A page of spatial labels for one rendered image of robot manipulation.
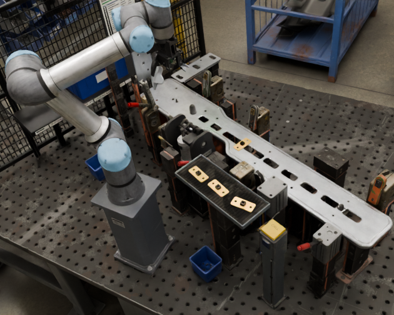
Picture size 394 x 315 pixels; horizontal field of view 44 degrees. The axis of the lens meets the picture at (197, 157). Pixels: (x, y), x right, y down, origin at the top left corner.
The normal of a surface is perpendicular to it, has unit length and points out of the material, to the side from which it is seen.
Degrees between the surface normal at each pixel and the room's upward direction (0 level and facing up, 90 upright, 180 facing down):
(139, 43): 90
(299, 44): 0
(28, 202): 0
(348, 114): 0
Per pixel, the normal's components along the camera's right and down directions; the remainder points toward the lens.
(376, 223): -0.11, -0.70
